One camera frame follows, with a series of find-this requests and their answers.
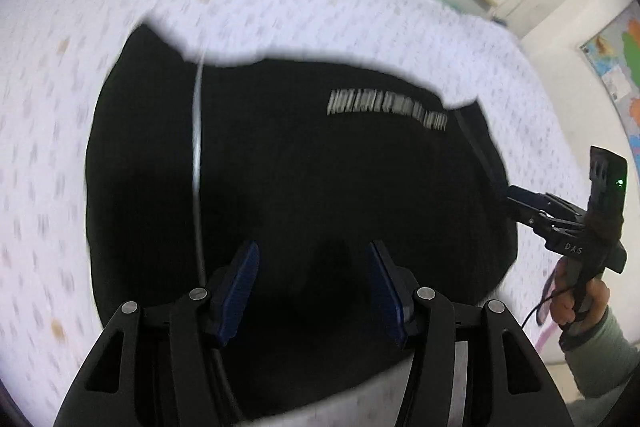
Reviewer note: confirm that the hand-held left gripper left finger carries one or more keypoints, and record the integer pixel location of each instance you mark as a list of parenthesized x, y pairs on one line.
[(239, 294)]

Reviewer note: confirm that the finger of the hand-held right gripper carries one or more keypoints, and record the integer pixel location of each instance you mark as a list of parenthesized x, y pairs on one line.
[(525, 196), (525, 213)]

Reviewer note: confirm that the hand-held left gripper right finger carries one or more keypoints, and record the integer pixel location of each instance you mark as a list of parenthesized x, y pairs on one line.
[(387, 294)]

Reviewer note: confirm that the black hooded jacket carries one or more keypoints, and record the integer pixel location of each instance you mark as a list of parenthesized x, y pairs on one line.
[(300, 167)]

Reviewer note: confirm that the person's right forearm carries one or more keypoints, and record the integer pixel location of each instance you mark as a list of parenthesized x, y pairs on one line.
[(605, 362)]

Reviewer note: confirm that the person's right hand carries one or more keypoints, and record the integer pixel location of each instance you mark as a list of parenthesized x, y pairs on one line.
[(565, 304)]

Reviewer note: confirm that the floral white bed sheet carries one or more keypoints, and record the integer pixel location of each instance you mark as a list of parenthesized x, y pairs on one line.
[(60, 107)]

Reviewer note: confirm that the colourful wall map poster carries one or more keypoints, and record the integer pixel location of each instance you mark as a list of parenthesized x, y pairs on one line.
[(617, 67)]

